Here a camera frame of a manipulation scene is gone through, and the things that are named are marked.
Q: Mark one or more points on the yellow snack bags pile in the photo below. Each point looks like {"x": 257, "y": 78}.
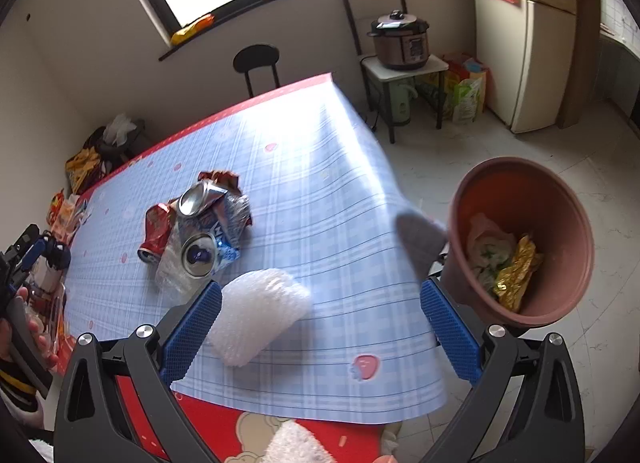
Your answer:
{"x": 85, "y": 168}

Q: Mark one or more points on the grey chair seat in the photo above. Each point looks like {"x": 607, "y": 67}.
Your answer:
{"x": 417, "y": 238}

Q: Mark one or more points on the white plastic bag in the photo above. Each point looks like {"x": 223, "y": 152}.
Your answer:
{"x": 487, "y": 260}
{"x": 119, "y": 127}

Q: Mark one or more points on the pile of small packets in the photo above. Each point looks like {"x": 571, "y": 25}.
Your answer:
{"x": 67, "y": 213}

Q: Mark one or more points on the crushed silver can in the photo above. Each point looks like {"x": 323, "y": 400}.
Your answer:
{"x": 200, "y": 198}

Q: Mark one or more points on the black round-back chair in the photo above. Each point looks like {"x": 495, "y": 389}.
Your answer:
{"x": 256, "y": 59}

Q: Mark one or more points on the yellow snack packet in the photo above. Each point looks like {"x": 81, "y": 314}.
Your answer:
{"x": 192, "y": 29}

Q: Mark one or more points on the crumpled white plastic bag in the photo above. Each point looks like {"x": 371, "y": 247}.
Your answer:
{"x": 119, "y": 127}

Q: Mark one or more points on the orange and yellow bag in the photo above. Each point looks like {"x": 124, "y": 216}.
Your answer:
{"x": 462, "y": 63}

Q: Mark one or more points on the blue can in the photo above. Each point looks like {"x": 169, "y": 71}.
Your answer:
{"x": 200, "y": 254}

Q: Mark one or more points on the electric pressure cooker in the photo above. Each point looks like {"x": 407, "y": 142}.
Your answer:
{"x": 400, "y": 43}

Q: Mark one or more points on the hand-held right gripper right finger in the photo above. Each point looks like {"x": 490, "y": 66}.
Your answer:
{"x": 450, "y": 328}

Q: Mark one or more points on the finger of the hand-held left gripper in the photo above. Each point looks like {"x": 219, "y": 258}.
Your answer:
{"x": 32, "y": 251}
{"x": 56, "y": 254}

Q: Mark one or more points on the cream refrigerator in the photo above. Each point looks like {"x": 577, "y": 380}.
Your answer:
{"x": 540, "y": 68}

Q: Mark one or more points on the person's left hand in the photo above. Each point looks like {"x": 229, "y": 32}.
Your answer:
{"x": 44, "y": 338}

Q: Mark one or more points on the gold foil snack bag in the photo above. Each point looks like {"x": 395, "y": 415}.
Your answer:
{"x": 517, "y": 273}

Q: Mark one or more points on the dark red wrapper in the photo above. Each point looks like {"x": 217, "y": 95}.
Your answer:
{"x": 217, "y": 179}

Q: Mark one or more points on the brown plastic bin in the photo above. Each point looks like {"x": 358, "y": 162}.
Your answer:
{"x": 525, "y": 193}

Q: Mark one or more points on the pale green kettle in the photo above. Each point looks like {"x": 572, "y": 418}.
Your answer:
{"x": 400, "y": 103}

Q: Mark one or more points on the green and white bag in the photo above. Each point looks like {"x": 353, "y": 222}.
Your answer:
{"x": 470, "y": 98}

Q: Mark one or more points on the wooden door frame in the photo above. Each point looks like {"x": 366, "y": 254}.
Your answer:
{"x": 575, "y": 68}

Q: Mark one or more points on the white bubble wrap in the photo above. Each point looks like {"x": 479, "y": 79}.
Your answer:
{"x": 260, "y": 308}

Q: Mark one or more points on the blue plaid tablecloth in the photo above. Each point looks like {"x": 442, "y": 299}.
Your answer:
{"x": 310, "y": 193}

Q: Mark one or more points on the crushed red can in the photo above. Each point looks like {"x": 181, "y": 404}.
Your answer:
{"x": 157, "y": 230}

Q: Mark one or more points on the white fluffy garment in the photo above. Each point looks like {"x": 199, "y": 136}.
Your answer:
{"x": 300, "y": 443}

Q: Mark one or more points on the small white-top side table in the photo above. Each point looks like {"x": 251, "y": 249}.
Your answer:
{"x": 436, "y": 65}

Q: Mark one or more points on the black metal frame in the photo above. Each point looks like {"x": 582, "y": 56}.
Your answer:
{"x": 350, "y": 18}

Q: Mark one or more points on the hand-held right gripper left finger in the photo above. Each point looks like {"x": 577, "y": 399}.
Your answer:
{"x": 192, "y": 325}

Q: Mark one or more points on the green kitchen base cabinet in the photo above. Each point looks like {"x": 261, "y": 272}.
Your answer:
{"x": 620, "y": 78}

